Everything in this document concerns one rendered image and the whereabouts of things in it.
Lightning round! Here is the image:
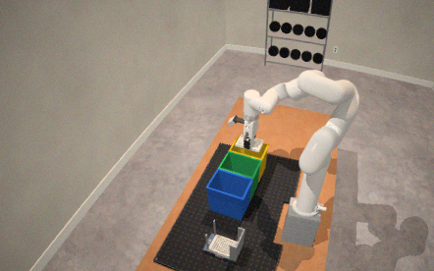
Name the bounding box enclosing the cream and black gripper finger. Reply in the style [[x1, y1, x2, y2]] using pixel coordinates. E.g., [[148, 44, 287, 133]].
[[244, 133, 250, 149]]

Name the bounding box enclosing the green bin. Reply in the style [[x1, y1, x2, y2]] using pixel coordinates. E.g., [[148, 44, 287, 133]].
[[218, 151, 262, 200]]

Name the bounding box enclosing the yellow bin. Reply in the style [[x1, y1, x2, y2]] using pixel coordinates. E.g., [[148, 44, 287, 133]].
[[229, 136, 269, 182]]

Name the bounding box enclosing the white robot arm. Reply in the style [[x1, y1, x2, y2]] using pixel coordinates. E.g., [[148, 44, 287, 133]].
[[227, 70, 359, 217]]

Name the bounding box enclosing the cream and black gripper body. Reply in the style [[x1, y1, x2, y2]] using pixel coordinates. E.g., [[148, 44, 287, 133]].
[[244, 119, 258, 139]]

